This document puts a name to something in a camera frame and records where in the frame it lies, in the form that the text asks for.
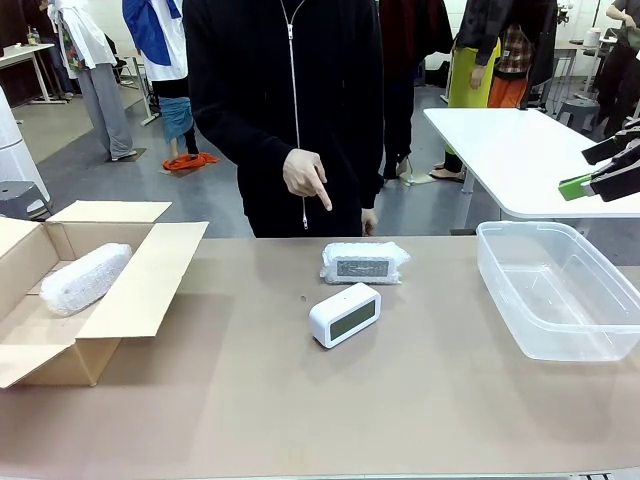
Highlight all-white bubble-wrapped clock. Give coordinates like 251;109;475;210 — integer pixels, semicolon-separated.
39;243;134;318

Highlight grey round metal stool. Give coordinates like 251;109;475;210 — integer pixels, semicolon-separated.
0;180;53;221

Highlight mannequin dark red garment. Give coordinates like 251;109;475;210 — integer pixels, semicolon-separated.
378;0;454;181

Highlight mannequin yellow apron dark jacket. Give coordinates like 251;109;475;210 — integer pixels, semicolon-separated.
430;0;502;185

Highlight clear plastic storage bin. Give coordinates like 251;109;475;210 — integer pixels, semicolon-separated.
475;220;640;362

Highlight white frame desk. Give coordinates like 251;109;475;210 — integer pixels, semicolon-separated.
115;52;161;126

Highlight white side table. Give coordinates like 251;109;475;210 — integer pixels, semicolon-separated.
422;107;640;234

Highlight mannequin long black coat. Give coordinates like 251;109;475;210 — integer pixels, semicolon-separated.
524;0;560;111

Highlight light wood top desk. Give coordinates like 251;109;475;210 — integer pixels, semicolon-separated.
0;42;71;106

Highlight person's right forearm black sleeve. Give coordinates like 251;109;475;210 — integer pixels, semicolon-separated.
192;94;301;169

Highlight mannequin plaid shirt orange trousers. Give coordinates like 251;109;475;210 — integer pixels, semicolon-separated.
487;22;534;110

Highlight background person in dark clothes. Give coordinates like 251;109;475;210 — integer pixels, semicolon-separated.
593;0;640;140

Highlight white unwrapped digital clock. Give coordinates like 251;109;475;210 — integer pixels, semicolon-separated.
308;282;383;350

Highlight grey sewing workstation table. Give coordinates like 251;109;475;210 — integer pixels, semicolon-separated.
552;27;616;114

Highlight orange cloth on floor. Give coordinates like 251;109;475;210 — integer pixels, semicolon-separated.
162;152;221;174

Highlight open brown cardboard box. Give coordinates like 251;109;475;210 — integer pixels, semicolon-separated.
0;200;210;390

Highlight mannequin white shirt grey trousers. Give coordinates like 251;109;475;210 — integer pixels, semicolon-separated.
53;0;137;162

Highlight person's right hand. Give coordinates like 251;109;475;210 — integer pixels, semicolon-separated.
282;148;333;212

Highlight bubble-wrapped clock with visible display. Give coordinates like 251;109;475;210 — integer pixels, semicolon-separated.
318;241;412;286

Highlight mannequin blue white jacket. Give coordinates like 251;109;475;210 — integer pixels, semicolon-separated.
122;0;194;157

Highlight person's left forearm black sleeve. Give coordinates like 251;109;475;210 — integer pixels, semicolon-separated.
357;124;385;211

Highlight grey plastic step stool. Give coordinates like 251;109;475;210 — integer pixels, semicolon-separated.
556;98;601;141

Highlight person in black zip hoodie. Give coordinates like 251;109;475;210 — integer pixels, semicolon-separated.
182;0;386;239

